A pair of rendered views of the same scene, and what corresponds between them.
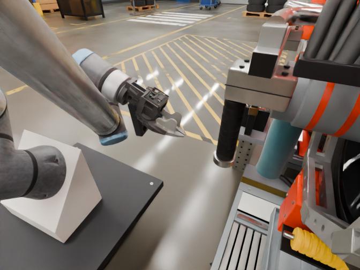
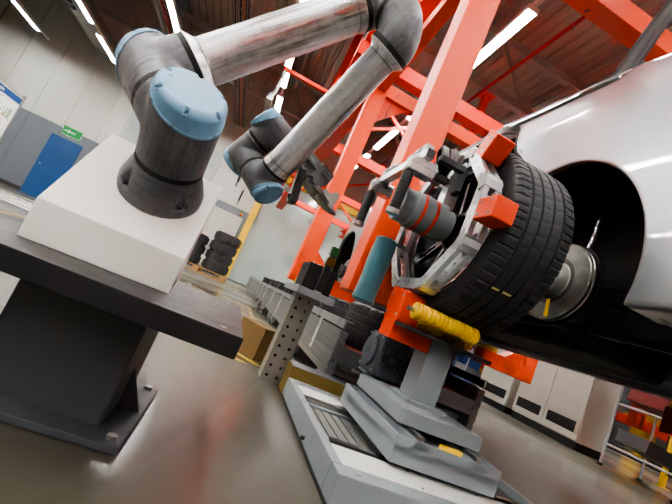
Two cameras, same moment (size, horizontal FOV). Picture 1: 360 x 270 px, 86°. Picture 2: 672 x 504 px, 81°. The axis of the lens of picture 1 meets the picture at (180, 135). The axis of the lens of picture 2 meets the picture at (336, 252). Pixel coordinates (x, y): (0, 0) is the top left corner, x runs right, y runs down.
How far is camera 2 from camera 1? 1.12 m
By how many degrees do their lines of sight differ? 60
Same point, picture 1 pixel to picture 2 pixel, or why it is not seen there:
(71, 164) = (209, 196)
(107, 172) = not seen: hidden behind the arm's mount
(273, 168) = (373, 288)
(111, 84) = not seen: hidden behind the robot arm
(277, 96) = (431, 170)
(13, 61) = (369, 88)
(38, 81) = (355, 101)
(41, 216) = (154, 235)
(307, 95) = (420, 198)
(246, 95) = (419, 166)
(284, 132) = (386, 249)
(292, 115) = (412, 210)
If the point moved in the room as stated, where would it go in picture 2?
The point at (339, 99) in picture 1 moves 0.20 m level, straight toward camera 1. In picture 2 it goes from (432, 204) to (450, 186)
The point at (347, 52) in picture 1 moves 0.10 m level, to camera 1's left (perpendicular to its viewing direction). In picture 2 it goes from (453, 158) to (437, 140)
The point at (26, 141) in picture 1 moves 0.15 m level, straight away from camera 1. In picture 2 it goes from (117, 147) to (63, 124)
